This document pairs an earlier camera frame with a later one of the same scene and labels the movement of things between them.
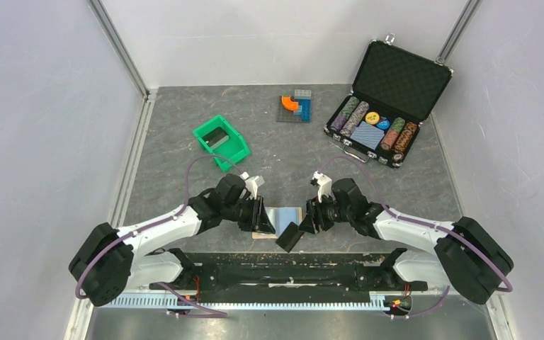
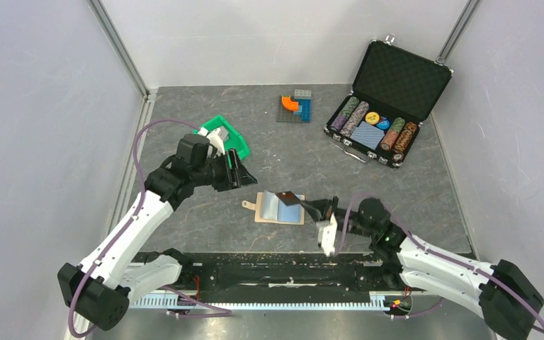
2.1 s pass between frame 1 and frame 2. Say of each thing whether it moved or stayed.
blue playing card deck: stayed
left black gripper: moved
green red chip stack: stayed
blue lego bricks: stayed
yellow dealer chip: stayed
